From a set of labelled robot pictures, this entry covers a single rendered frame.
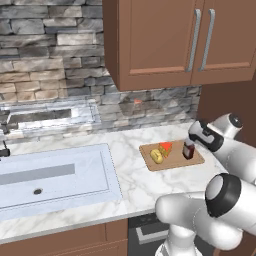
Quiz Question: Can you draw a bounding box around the narrow brown base cupboard front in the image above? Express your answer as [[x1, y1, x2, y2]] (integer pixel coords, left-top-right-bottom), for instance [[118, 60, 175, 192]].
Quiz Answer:
[[105, 217, 129, 256]]

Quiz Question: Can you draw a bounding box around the black built-in appliance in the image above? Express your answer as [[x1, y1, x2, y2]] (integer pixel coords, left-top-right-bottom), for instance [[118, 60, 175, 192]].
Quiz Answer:
[[127, 212, 216, 256]]

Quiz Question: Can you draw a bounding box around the tall brown cupboard panel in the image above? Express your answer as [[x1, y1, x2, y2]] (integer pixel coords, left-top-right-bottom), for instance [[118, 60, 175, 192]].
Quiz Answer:
[[196, 73, 256, 149]]

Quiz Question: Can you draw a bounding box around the yellow potato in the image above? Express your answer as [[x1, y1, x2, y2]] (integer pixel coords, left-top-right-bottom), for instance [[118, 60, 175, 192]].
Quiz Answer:
[[149, 148, 165, 165]]

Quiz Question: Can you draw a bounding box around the brown wall cupboard side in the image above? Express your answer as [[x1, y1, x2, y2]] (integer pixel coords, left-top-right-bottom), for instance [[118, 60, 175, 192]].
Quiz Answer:
[[101, 0, 121, 92]]

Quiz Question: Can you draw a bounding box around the dark red condiment bottle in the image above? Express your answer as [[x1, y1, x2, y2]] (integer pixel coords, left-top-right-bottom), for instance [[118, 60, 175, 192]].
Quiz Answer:
[[182, 138, 196, 161]]

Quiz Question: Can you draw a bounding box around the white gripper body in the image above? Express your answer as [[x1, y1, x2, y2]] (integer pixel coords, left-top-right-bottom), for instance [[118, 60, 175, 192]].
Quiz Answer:
[[187, 120, 210, 142]]

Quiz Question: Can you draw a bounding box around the silver cupboard door handle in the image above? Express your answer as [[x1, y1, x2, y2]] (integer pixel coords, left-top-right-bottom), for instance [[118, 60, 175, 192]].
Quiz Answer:
[[185, 8, 202, 73], [198, 8, 216, 73]]

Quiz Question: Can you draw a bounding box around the white sink basin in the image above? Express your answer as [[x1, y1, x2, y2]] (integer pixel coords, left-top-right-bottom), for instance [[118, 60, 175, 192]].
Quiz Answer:
[[0, 143, 123, 223]]

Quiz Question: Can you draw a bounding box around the brown wall cupboard door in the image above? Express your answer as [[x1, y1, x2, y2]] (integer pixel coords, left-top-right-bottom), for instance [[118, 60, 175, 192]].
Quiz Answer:
[[191, 0, 256, 86], [118, 0, 205, 92]]

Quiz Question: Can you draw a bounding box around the dark metal tap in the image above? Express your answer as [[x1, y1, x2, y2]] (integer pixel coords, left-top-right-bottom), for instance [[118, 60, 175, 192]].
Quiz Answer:
[[0, 122, 12, 160]]

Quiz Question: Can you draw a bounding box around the wooden cutting board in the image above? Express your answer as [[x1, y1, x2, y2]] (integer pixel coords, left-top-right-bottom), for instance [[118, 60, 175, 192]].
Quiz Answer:
[[138, 139, 206, 172]]

